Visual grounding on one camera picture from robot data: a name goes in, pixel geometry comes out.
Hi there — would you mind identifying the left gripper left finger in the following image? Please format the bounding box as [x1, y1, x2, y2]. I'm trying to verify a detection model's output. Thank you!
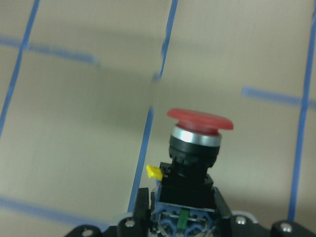
[133, 188, 150, 237]

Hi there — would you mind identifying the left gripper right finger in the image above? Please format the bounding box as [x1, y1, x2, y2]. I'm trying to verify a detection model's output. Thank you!
[214, 188, 232, 237]

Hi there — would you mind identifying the red emergency stop button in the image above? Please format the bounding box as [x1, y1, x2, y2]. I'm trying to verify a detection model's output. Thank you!
[146, 108, 234, 237]

